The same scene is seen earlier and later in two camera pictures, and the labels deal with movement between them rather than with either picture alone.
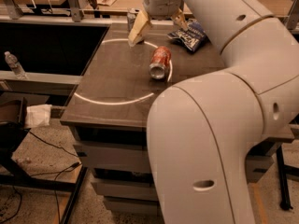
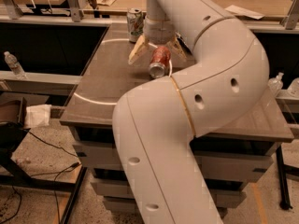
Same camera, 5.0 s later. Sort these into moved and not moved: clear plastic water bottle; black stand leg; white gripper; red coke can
Moved: white gripper
Not moved: clear plastic water bottle; black stand leg; red coke can
